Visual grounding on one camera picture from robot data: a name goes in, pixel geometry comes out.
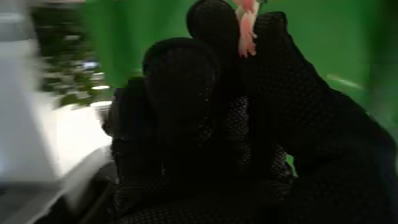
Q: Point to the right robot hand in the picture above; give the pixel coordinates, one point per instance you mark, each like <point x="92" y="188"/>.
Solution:
<point x="236" y="150"/>

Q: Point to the pink flower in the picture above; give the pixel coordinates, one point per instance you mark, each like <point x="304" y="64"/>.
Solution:
<point x="247" y="30"/>

